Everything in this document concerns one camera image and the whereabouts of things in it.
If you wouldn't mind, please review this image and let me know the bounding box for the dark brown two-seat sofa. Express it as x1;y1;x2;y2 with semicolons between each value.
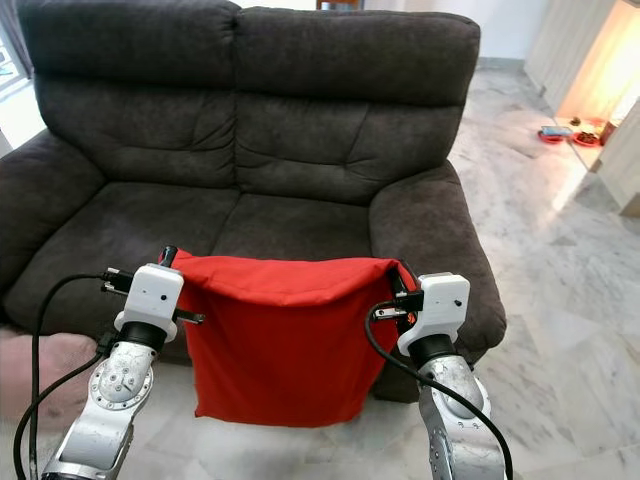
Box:
0;0;508;404

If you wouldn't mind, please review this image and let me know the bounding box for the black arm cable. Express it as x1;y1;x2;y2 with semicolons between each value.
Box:
363;300;514;480
13;268;136;480

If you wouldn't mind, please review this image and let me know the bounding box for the person's bare foot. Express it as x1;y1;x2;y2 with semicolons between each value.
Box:
0;330;101;431

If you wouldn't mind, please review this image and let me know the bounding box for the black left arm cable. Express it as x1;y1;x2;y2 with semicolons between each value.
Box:
13;268;136;480

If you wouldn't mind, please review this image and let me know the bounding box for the red square pillow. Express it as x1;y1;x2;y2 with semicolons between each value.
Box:
172;250;419;429

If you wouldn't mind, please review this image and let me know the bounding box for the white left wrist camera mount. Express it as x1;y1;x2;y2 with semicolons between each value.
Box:
135;264;184;319

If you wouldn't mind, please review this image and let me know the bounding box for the grey window curtain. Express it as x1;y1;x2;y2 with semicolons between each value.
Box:
0;0;27;81

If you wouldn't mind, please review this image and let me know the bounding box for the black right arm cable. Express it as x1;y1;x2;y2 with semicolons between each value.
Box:
363;300;514;480

